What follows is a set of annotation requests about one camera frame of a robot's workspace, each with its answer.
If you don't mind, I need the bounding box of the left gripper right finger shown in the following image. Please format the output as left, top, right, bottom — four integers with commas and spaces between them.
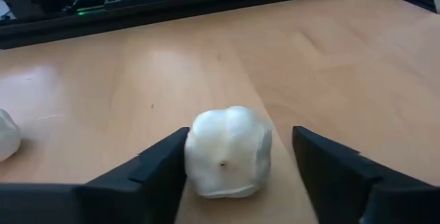
291, 126, 440, 224

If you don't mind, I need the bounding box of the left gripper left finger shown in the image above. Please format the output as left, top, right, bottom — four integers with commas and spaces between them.
0, 126, 190, 224

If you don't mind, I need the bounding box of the black table frame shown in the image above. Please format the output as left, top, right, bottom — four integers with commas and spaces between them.
0, 0, 440, 50

